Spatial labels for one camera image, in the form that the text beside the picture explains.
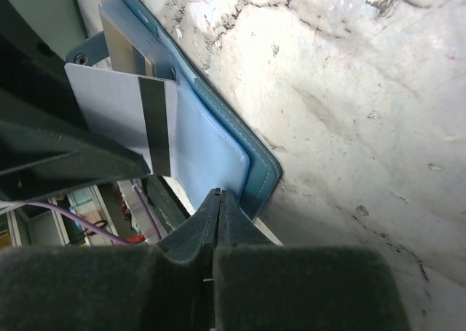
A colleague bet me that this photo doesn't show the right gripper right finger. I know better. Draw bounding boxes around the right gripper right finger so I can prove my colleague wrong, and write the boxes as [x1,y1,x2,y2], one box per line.
[213,191,410,330]

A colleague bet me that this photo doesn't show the white magnetic stripe card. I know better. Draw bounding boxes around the white magnetic stripe card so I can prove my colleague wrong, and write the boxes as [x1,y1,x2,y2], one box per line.
[65,63,178,176]

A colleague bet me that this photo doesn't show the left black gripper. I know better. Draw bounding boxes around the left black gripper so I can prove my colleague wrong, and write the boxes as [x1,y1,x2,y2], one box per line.
[1,0,149,200]

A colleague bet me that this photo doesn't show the gold credit card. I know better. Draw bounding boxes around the gold credit card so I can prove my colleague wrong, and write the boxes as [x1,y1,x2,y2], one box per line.
[100,8,157,76]

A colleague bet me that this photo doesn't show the teal leather card holder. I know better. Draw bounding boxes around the teal leather card holder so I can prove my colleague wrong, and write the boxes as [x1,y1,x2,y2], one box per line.
[65,0,283,219]

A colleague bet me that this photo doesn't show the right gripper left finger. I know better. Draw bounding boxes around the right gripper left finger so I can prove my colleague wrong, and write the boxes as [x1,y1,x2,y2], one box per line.
[1,189,221,330]

